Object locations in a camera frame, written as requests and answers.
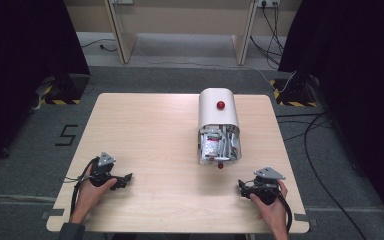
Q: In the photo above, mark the black curtain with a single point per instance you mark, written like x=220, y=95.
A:
x=353, y=66
x=16, y=66

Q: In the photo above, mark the black stand base striped tape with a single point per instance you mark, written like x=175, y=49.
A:
x=66, y=90
x=295, y=93

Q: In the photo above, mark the white wall socket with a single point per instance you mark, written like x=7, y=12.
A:
x=268, y=2

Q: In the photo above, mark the grey tape strip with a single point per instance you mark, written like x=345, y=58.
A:
x=305, y=220
x=51, y=213

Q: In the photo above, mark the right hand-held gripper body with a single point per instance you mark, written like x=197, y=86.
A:
x=267, y=188

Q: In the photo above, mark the white container with red knob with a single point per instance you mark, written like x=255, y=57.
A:
x=217, y=113

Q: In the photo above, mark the pile of silver packets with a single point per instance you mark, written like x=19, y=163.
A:
x=218, y=144

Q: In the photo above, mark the person's right hand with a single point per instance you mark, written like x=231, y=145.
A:
x=273, y=213

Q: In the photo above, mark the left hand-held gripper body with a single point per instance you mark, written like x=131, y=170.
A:
x=100, y=173

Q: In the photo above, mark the person's left hand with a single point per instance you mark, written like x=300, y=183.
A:
x=90, y=196

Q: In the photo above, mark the light wooden desk frame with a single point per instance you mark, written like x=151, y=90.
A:
x=126, y=33

